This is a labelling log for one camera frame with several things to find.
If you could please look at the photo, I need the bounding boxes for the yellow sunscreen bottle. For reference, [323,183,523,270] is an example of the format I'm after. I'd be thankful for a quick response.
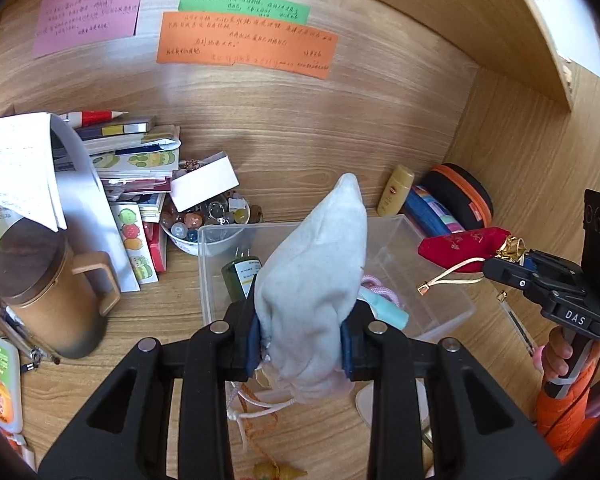
[376,165,415,217]

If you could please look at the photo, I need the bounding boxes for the black orange zipper case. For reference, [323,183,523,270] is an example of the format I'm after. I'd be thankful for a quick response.
[420,162,494,230]

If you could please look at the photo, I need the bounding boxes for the pink knitted item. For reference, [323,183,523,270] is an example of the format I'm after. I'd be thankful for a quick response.
[362,274,402,308]

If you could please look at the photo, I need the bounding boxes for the white paper sheets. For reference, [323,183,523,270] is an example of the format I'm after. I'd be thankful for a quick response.
[0,113,140,292]

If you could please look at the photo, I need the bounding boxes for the orange green tube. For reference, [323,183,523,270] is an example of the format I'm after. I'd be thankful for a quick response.
[0,337,23,434]

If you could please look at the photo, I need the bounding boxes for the green paper note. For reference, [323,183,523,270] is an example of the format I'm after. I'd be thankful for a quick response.
[178,0,311,25]

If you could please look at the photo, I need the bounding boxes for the red white marker pen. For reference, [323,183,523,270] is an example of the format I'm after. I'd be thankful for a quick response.
[59,110,126,128]

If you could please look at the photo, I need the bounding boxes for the green glass bottle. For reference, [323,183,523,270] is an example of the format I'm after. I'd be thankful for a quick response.
[221,248,262,302]

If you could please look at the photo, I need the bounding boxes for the clear plastic storage bin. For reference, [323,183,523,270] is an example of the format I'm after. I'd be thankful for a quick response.
[196,213,477,344]

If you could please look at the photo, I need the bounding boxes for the brown mug with lid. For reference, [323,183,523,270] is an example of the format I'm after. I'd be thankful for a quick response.
[0,218,121,359]

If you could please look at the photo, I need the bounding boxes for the pink round compact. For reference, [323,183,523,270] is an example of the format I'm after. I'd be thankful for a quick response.
[355,378,429,429]

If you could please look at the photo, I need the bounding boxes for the white drawstring pouch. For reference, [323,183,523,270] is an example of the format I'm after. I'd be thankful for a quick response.
[253,174,367,403]

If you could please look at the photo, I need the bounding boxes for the teal small bottle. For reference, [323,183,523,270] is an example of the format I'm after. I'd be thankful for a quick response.
[358,286,410,330]

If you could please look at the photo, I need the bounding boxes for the blue patchwork pencil pouch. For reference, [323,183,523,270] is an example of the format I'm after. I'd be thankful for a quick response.
[402,185,465,237]

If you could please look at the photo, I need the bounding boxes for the white bowl of beads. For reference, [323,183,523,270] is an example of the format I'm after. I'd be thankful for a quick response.
[159,191,251,256]

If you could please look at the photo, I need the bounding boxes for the orange jacket sleeve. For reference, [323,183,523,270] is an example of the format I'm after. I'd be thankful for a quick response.
[536,341,600,464]

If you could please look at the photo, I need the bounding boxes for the right hand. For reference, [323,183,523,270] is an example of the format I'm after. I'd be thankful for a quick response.
[533,327,572,379]

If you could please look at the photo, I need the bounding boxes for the small white cardboard box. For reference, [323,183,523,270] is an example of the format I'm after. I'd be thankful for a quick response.
[170,152,239,212]

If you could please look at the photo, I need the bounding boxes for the pink paper note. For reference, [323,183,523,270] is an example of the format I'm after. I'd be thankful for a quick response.
[32,0,140,58]

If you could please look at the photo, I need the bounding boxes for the red pouch with gold tassel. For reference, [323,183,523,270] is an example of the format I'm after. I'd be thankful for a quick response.
[417,226,527,296]

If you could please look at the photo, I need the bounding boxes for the stack of books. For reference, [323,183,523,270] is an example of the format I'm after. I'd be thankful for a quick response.
[50,116,180,292]

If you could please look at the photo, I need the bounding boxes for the gold charm with orange tassel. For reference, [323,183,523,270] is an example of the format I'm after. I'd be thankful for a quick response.
[226,381,309,480]

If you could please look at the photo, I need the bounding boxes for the fruit pattern book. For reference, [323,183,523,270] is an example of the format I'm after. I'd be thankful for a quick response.
[110,203,158,285]

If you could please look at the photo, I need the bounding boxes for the orange paper note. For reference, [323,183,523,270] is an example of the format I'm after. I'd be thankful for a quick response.
[157,12,338,80]

